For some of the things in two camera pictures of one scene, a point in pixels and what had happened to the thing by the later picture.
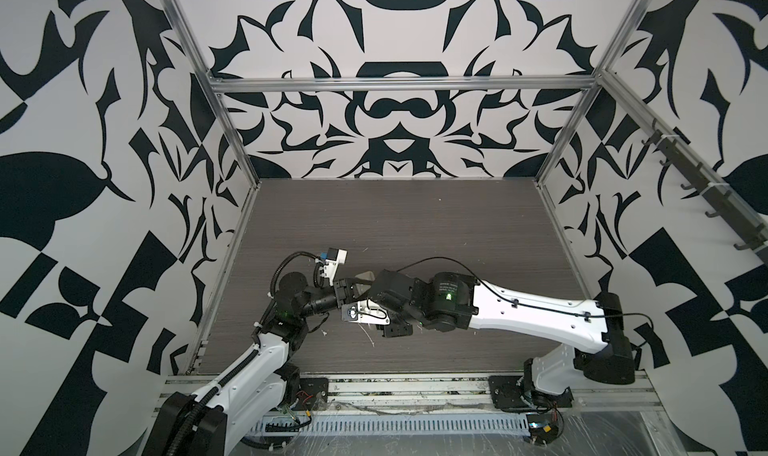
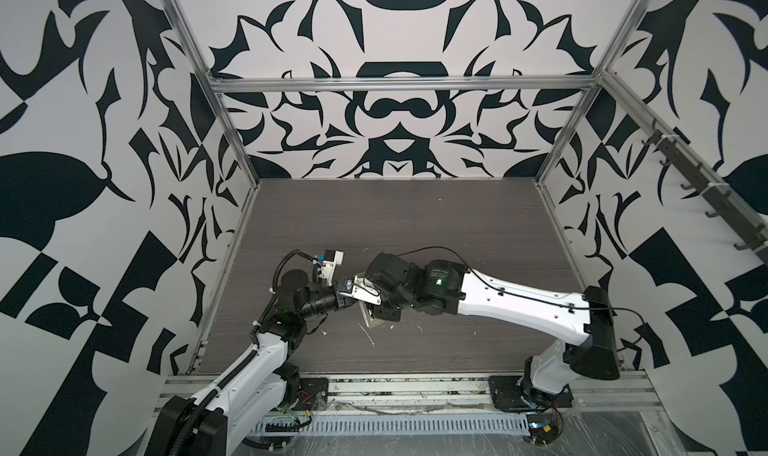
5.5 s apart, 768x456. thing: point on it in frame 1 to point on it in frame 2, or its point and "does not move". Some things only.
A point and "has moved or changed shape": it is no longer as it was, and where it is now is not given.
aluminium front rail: (456, 393) does not move
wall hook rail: (726, 207) does not move
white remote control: (366, 276) has moved or changed shape
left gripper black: (343, 285) does not move
